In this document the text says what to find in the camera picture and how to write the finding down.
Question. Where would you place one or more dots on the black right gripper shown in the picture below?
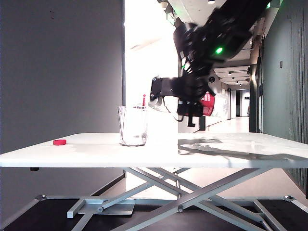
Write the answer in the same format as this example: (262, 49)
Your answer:
(192, 89)

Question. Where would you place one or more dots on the clear water bottle red label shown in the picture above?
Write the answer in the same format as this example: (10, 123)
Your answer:
(208, 104)

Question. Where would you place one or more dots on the red bottle cap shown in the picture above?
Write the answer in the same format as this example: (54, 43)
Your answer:
(59, 142)

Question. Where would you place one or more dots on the clear drinking glass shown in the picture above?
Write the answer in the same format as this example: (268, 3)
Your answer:
(132, 137)

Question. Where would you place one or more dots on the small green ceiling sign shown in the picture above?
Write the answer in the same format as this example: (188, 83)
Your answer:
(171, 18)

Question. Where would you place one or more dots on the round ceiling spot light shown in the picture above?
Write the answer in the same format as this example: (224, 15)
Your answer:
(211, 1)

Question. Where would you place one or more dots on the green exit sign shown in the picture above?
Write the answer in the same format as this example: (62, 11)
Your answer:
(275, 3)

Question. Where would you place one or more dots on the black knob under table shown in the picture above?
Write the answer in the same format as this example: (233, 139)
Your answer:
(34, 169)

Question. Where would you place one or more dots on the round black wall device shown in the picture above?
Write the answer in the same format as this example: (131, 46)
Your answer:
(211, 79)

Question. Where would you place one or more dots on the grey scissor table frame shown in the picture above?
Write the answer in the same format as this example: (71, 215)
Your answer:
(192, 196)

